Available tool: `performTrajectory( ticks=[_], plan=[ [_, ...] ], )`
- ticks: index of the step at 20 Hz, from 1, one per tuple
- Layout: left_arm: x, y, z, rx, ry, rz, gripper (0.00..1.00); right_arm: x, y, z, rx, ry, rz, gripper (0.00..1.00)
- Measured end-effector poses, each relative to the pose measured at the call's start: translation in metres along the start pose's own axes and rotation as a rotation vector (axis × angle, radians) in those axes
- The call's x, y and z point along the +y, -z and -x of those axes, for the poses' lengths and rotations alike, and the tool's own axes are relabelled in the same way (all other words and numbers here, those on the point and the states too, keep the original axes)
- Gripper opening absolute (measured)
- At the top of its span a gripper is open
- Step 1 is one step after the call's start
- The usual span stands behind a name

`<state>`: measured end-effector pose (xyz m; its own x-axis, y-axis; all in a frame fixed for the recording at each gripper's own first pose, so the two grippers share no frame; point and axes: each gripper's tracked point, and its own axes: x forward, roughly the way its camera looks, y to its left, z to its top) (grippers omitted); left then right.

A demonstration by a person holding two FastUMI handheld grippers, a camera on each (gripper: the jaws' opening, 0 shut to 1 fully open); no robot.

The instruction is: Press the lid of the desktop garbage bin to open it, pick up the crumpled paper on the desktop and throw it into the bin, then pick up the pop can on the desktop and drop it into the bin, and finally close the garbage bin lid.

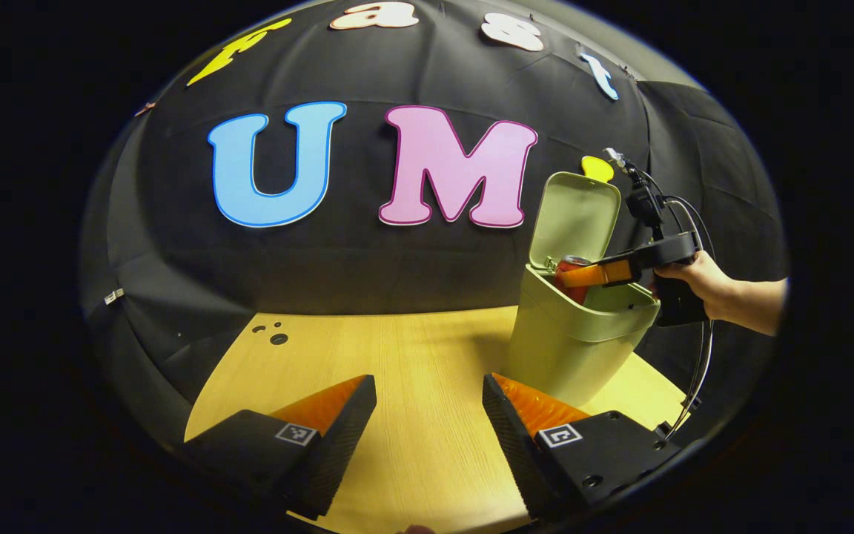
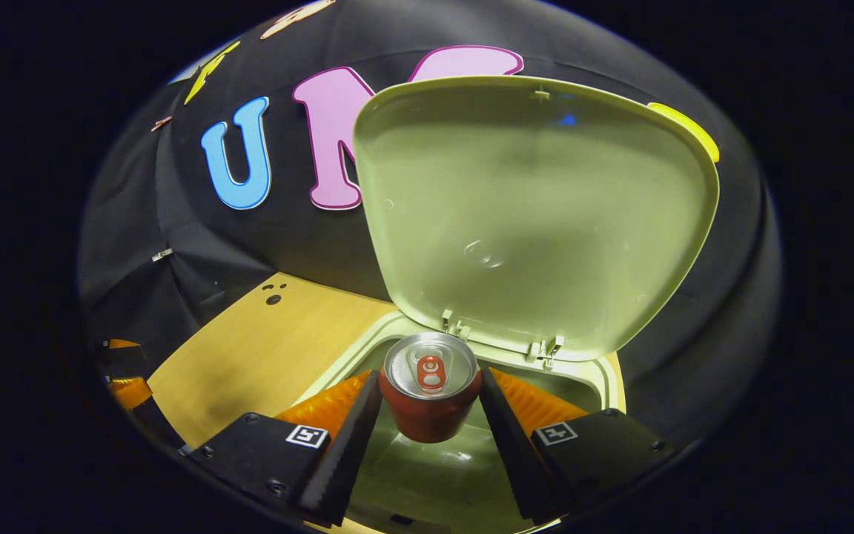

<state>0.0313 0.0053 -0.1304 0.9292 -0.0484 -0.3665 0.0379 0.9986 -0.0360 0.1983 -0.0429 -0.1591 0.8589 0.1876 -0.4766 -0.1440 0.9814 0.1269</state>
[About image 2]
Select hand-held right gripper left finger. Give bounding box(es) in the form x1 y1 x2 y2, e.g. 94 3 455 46
188 369 383 529

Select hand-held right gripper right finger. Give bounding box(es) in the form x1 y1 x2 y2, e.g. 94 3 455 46
477 367 676 520

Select red pop can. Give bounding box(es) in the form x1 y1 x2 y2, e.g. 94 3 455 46
378 332 484 444

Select pale green desktop garbage bin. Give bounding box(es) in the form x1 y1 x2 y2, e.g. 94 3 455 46
295 74 721 534

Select black backdrop cloth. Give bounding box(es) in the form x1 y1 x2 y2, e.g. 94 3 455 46
79 0 782 446

